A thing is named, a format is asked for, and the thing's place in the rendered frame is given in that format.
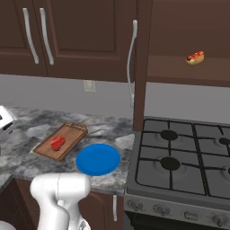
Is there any blue round plate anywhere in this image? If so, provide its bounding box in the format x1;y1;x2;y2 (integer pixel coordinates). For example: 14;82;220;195
75;143;122;177

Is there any brown wooden cutting board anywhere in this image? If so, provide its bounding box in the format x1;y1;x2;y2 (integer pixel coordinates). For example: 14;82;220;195
31;121;89;163

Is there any dark brown open cabinet door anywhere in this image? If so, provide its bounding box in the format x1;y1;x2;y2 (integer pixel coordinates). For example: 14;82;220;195
132;0;154;132

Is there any red raw steak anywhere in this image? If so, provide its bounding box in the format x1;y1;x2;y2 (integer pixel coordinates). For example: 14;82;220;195
49;136;66;152

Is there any dark brown base cabinet door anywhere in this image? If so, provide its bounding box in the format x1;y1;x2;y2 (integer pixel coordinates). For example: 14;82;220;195
76;190;126;230

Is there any dark brown open cabinet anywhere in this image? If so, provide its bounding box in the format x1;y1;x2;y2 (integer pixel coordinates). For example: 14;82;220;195
146;0;230;88

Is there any dark brown base cabinet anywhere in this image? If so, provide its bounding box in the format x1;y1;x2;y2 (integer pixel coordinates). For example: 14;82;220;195
0;177;41;230

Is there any grey gas stove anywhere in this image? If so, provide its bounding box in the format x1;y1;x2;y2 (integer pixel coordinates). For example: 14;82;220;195
123;116;230;230

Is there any grey stove knob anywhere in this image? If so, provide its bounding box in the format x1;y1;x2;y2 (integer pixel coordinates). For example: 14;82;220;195
153;204;169;217
212;215;229;228
128;199;145;212

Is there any hot dog in bun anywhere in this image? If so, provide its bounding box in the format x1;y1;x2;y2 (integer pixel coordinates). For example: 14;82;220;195
184;50;206;67

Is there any white small appliance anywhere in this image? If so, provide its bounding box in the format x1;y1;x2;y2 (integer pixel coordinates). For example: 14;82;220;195
0;104;18;142

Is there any white wall socket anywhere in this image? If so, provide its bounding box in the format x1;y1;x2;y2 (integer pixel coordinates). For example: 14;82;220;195
83;79;97;94

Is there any silver cabinet door handle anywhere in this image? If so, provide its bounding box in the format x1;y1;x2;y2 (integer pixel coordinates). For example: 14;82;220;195
39;7;55;66
126;19;138;109
22;7;40;65

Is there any silver base cabinet handle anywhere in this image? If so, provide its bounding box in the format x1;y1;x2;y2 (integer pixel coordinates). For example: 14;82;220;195
111;194;119;223

